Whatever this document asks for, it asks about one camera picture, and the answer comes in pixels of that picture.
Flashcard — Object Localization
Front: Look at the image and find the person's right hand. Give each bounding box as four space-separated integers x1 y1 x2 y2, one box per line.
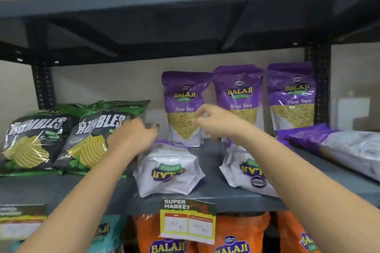
193 104 253 144

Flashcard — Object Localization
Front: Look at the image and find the person's left hand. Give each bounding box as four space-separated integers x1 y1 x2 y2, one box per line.
106 116 160 160

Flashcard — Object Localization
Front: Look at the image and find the person's right forearm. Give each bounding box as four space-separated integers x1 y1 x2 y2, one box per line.
231 125 380 253

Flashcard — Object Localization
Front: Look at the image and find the person's left forearm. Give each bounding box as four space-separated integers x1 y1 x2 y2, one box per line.
16 143 140 253

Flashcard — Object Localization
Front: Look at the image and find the black green chips bag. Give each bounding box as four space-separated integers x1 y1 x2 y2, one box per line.
96 99 151 117
55 102 100 111
0 110 73 177
55 107 146 178

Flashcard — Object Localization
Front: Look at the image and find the teal snack packet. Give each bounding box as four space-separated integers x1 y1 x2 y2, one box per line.
87 215 127 253

